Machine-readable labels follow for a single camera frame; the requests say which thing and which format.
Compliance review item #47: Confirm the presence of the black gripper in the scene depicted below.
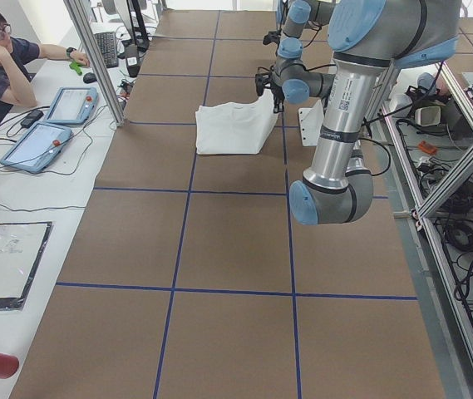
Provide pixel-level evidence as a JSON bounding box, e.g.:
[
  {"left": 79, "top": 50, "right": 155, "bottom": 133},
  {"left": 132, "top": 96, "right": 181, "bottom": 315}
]
[{"left": 270, "top": 82, "right": 284, "bottom": 114}]

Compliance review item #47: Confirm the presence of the white long-sleeve printed shirt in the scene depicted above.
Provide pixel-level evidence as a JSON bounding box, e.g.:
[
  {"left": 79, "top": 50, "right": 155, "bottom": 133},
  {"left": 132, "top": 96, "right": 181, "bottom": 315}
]
[{"left": 195, "top": 91, "right": 278, "bottom": 155}]

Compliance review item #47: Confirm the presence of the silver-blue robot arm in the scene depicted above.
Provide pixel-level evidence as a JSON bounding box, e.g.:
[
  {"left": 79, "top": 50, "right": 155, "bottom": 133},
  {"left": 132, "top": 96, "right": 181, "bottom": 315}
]
[
  {"left": 271, "top": 1, "right": 461, "bottom": 225},
  {"left": 276, "top": 0, "right": 338, "bottom": 39}
]

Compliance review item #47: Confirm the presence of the black monitor stand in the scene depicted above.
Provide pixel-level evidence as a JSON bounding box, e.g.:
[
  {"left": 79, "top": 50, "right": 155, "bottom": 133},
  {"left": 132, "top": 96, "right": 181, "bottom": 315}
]
[{"left": 122, "top": 0, "right": 150, "bottom": 53}]

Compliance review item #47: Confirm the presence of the orange connector box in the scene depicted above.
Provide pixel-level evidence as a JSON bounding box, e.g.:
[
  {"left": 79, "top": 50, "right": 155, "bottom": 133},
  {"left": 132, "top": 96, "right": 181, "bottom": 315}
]
[{"left": 417, "top": 140, "right": 438, "bottom": 155}]

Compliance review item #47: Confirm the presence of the black keyboard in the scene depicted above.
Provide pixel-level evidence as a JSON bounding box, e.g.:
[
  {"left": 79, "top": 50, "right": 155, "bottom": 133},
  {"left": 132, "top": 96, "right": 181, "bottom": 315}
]
[{"left": 94, "top": 32, "right": 119, "bottom": 68}]

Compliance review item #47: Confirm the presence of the black computer mouse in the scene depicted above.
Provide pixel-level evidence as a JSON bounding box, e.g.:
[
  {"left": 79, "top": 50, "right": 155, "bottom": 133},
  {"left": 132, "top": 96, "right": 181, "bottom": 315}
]
[{"left": 82, "top": 72, "right": 97, "bottom": 84}]

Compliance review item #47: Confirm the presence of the upper blue teach pendant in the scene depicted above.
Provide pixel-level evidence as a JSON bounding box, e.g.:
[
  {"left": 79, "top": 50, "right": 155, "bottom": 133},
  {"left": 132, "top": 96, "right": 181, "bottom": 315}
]
[{"left": 44, "top": 87, "right": 98, "bottom": 125}]

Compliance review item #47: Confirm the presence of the blue teach pendant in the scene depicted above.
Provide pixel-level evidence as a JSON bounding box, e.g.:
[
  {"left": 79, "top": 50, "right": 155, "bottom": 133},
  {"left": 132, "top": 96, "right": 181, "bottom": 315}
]
[
  {"left": 44, "top": 87, "right": 98, "bottom": 125},
  {"left": 0, "top": 122, "right": 73, "bottom": 174}
]

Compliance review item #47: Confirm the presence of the green plastic tool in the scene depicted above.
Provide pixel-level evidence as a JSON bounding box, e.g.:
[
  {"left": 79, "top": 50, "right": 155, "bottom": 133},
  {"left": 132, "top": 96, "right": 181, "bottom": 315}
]
[{"left": 69, "top": 61, "right": 87, "bottom": 76}]

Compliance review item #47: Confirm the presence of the black power adapter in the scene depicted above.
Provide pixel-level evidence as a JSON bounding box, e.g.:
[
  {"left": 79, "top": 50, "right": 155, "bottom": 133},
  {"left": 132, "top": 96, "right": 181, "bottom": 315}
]
[{"left": 20, "top": 110, "right": 44, "bottom": 129}]

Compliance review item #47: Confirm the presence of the lower blue teach pendant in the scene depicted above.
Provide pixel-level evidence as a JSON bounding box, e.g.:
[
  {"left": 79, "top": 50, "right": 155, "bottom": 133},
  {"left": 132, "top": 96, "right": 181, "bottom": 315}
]
[{"left": 0, "top": 122, "right": 73, "bottom": 174}]

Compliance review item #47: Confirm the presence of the white sheet with black border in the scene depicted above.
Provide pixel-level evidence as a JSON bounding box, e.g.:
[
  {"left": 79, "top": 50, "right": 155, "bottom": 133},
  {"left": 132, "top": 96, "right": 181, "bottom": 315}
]
[{"left": 0, "top": 221, "right": 52, "bottom": 311}]

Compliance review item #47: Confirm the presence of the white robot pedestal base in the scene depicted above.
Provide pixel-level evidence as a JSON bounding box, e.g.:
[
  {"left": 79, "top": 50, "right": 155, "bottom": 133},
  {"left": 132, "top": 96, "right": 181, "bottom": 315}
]
[{"left": 298, "top": 100, "right": 325, "bottom": 146}]

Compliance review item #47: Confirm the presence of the aluminium frame rail right side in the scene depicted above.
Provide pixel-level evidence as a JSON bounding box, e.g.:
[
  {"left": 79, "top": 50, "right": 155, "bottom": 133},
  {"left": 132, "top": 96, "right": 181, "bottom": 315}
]
[{"left": 372, "top": 52, "right": 473, "bottom": 398}]

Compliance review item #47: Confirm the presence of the aluminium frame post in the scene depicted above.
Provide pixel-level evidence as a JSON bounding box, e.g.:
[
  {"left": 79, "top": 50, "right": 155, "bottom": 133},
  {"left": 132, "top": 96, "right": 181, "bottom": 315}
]
[{"left": 63, "top": 0, "right": 125, "bottom": 127}]

